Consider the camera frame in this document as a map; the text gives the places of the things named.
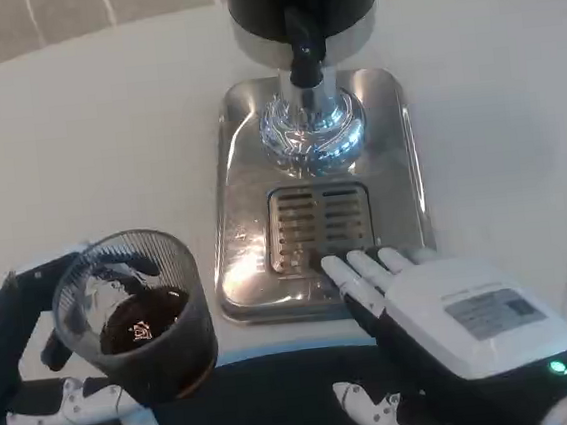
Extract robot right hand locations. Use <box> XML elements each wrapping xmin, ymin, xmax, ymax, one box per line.
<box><xmin>316</xmin><ymin>227</ymin><xmax>567</xmax><ymax>425</ymax></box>

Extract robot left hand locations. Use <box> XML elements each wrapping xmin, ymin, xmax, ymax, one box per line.
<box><xmin>0</xmin><ymin>242</ymin><xmax>179</xmax><ymax>425</ymax></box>

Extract clear ribbed glass cup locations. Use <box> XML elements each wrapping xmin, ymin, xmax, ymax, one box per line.
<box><xmin>44</xmin><ymin>222</ymin><xmax>225</xmax><ymax>414</ymax></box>

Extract steel drip tray grid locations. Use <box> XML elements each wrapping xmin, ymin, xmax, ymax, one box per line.
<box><xmin>259</xmin><ymin>178</ymin><xmax>381</xmax><ymax>276</ymax></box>

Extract black and blue robot torso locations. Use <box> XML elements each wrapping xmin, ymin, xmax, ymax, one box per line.
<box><xmin>0</xmin><ymin>327</ymin><xmax>436</xmax><ymax>425</ymax></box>

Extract steel drip tray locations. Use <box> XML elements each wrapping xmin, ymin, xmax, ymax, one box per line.
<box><xmin>195</xmin><ymin>62</ymin><xmax>443</xmax><ymax>331</ymax></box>

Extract black dispenser tap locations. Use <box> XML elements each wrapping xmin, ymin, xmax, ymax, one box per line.
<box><xmin>282</xmin><ymin>4</ymin><xmax>331</xmax><ymax>90</ymax></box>

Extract black and steel drink dispenser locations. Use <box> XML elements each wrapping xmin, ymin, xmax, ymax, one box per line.
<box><xmin>222</xmin><ymin>0</ymin><xmax>395</xmax><ymax>186</ymax></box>

